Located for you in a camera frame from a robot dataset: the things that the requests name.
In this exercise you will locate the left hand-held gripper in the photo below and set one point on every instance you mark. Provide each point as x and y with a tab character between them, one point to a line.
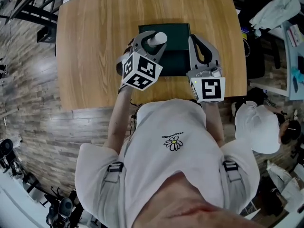
140	71

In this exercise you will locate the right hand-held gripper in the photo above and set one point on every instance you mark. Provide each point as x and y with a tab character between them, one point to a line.
210	89

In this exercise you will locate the small white cylinder item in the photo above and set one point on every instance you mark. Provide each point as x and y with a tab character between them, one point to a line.
158	38

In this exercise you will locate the dark green box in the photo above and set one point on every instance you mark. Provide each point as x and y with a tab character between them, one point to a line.
177	41

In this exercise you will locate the person's left forearm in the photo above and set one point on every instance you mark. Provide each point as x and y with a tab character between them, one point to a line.
118	120

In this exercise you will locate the person's right forearm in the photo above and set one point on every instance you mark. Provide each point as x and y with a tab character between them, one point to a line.
215	122

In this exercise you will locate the black chair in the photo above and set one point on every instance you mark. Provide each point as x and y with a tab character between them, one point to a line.
254	56

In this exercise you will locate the pale green garment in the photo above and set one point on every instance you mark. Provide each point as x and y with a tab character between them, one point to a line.
276	8

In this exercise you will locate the light blue side table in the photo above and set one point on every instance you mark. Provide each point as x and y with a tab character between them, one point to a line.
294	63

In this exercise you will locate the pink and white carton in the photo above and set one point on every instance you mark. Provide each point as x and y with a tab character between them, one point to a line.
294	35

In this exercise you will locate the person's white flower-print shirt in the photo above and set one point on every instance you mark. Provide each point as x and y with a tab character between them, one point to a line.
171	165

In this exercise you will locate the black metal railing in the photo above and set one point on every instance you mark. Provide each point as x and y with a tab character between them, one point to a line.
35	6

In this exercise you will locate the person's chin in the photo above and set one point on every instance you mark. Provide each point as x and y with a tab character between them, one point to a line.
190	208

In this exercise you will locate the black tripod equipment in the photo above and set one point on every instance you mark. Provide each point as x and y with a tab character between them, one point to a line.
63	209

